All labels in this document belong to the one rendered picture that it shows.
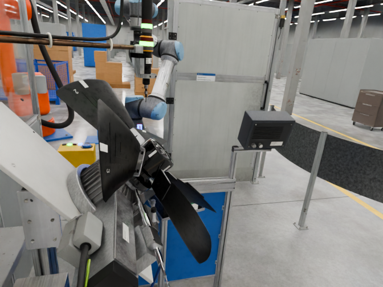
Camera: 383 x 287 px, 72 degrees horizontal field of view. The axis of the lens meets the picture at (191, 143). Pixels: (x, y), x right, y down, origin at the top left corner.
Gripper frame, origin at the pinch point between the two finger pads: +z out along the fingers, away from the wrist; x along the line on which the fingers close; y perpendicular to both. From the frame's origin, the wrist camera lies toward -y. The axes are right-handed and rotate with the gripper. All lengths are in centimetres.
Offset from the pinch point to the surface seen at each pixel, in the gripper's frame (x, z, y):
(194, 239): -11, 39, -83
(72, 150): 31, 36, -19
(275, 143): -75, 34, -18
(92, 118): 17, 10, -57
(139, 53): 3, -10, -55
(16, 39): 30, -12, -72
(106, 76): 63, 105, 871
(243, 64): -117, 0, 128
